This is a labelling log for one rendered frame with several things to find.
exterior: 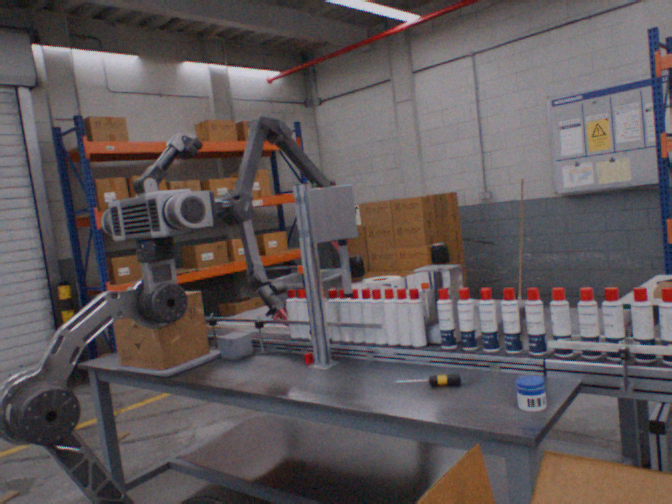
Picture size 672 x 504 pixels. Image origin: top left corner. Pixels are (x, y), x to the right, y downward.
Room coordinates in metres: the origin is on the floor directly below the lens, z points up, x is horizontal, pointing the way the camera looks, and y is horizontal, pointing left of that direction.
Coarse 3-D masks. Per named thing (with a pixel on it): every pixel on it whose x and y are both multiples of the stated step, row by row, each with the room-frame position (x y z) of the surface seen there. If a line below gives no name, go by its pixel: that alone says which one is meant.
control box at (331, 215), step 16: (304, 192) 1.98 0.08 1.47; (320, 192) 1.95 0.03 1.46; (336, 192) 1.97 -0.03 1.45; (352, 192) 1.99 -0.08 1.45; (320, 208) 1.95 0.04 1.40; (336, 208) 1.97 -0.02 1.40; (352, 208) 1.99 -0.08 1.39; (320, 224) 1.95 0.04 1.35; (336, 224) 1.97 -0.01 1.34; (352, 224) 1.98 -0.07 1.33; (320, 240) 1.95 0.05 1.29
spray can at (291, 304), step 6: (288, 294) 2.27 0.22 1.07; (294, 294) 2.27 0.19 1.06; (288, 300) 2.26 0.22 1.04; (294, 300) 2.26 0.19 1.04; (288, 306) 2.26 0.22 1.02; (294, 306) 2.25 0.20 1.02; (288, 312) 2.26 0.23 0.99; (294, 312) 2.25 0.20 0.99; (288, 318) 2.27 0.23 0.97; (294, 318) 2.25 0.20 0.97; (294, 330) 2.25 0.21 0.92; (294, 336) 2.25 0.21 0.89; (300, 336) 2.26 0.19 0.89
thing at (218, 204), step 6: (210, 192) 1.86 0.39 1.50; (210, 198) 1.86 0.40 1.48; (216, 198) 1.90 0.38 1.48; (222, 198) 1.93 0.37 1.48; (216, 204) 1.88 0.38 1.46; (222, 204) 1.90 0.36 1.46; (228, 204) 1.92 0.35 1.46; (216, 210) 1.88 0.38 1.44; (222, 210) 1.90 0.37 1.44; (228, 210) 1.92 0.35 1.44; (216, 216) 1.87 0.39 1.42; (222, 216) 1.93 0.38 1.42; (216, 222) 1.87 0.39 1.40
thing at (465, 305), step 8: (464, 288) 1.80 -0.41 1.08; (464, 296) 1.78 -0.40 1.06; (464, 304) 1.77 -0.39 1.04; (472, 304) 1.78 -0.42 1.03; (464, 312) 1.77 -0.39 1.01; (472, 312) 1.78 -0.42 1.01; (464, 320) 1.78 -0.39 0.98; (472, 320) 1.78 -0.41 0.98; (464, 328) 1.78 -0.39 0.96; (472, 328) 1.77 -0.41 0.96; (464, 336) 1.78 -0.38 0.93; (472, 336) 1.77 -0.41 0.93; (464, 344) 1.78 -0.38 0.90; (472, 344) 1.77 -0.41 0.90
